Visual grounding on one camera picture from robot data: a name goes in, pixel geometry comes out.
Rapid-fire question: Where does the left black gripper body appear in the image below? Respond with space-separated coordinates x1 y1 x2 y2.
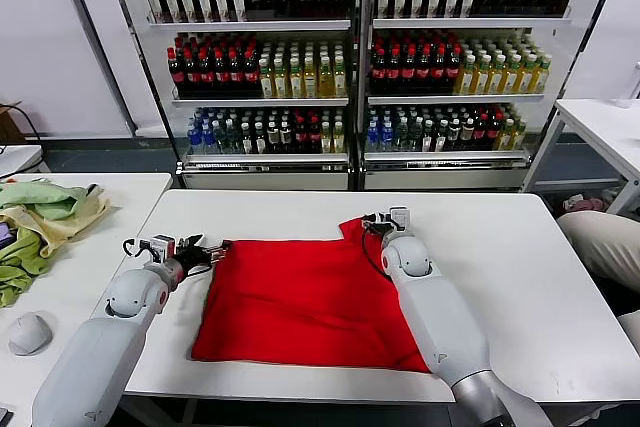
174 245 214 276

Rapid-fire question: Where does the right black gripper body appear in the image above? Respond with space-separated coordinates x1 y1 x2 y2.
370 220 397 243

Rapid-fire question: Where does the red t-shirt with bear print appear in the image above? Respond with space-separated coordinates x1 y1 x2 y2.
191 216 432 374

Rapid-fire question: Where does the cream yellow garment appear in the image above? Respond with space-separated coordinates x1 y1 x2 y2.
0 184 112 259

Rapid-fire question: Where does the light green garment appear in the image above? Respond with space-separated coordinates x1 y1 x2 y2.
0 180 89 222

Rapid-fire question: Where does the lime green garment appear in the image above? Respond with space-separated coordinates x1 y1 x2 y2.
0 229 51 309

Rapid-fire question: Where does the grey computer mouse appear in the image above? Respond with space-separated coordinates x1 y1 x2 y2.
7 311 54 357

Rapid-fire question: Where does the small white desk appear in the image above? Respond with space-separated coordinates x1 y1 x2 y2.
0 145 44 179

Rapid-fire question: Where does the pink cloth pile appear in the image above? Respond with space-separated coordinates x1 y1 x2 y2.
562 191 609 216

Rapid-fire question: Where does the brown cardboard box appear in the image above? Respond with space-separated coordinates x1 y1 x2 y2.
0 101 26 146

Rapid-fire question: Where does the beige trousered leg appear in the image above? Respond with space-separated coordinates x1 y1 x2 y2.
555 210 640 293
617 313 640 353

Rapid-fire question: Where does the glass door beverage cooler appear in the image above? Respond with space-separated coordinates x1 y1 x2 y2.
99 0 364 192
357 0 630 193

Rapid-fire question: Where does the white side table with legs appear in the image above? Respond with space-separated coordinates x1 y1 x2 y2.
519 98 640 216

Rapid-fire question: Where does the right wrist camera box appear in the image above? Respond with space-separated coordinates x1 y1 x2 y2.
388 205 412 232

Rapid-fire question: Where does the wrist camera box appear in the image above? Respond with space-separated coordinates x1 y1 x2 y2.
388 205 412 232
149 234 176 263

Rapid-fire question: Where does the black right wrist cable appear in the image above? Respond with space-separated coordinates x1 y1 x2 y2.
360 226 396 278

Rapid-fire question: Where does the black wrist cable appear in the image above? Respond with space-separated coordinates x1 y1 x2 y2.
360 226 396 278
122 238 154 259

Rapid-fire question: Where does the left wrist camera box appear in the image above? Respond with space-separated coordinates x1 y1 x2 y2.
149 234 176 263

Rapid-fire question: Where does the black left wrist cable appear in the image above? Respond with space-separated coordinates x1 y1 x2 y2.
122 238 154 259

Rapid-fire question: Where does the thin black cord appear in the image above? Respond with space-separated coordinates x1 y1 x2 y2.
0 104 44 148

